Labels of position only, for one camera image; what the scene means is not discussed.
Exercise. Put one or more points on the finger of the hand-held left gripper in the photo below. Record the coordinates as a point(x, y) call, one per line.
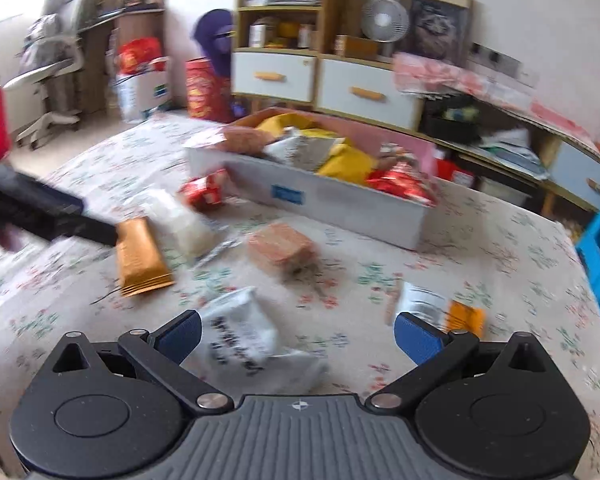
point(30, 205)

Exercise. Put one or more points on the brown wooden desk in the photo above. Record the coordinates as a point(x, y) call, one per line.
point(135, 35)

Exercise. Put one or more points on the low wooden drawer cabinet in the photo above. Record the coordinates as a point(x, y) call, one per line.
point(395, 110)

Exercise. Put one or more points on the golden brown snack packet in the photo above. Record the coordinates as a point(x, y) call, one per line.
point(140, 255)

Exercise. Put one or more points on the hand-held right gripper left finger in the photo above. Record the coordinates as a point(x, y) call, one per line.
point(182, 337)

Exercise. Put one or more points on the framed cat picture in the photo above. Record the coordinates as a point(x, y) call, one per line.
point(437, 25)

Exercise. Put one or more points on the small white box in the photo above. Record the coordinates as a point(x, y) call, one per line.
point(257, 36)

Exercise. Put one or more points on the folded white cloth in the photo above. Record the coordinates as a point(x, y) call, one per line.
point(510, 152)

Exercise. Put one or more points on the shiny red snack packet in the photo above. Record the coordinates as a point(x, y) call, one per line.
point(402, 182)

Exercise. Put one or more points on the brown cardboard box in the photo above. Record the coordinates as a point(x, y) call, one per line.
point(357, 46)

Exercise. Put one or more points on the pink cardboard box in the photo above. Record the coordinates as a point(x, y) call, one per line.
point(340, 205)

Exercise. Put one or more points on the red round gift drum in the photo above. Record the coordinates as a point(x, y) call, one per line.
point(205, 92)

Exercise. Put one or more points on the red triangular snack packet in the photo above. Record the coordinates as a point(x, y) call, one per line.
point(202, 191)

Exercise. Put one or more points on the wall power socket row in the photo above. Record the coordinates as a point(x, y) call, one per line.
point(505, 62)

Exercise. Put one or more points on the yellow snack packet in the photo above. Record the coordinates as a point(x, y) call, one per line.
point(350, 162)
point(280, 122)

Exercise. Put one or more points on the black storage box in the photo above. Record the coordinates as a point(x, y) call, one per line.
point(450, 125)

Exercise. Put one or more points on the white pecan snack packet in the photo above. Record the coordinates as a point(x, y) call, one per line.
point(305, 150)

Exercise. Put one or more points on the red gift bag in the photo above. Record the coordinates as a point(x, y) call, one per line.
point(140, 55)

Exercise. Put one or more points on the white carton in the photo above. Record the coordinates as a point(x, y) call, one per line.
point(145, 95)

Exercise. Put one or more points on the orange pastry in clear wrapper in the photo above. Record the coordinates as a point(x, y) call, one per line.
point(245, 141)

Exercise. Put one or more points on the pink printed cloth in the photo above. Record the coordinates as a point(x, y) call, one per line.
point(455, 80)

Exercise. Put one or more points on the small white orange-ended packet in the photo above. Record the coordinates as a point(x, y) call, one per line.
point(430, 300)

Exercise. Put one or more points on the white cake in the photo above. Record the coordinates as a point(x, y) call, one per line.
point(180, 225)

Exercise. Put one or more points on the pink pastry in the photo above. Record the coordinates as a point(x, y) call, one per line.
point(280, 247)

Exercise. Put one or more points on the orange toy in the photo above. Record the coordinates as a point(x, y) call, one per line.
point(289, 32)

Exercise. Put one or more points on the wooden shelf cabinet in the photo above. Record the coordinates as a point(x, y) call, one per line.
point(290, 87)

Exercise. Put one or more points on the white packet with black characters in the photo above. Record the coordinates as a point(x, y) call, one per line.
point(240, 330)

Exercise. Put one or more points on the small white desk fan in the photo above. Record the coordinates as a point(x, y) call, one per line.
point(385, 20)

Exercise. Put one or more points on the grey office chair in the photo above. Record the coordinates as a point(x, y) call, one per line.
point(50, 67)

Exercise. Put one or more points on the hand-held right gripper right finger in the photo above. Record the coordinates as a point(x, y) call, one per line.
point(417, 340)

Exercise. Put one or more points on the red flat box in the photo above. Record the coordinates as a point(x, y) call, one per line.
point(452, 172)

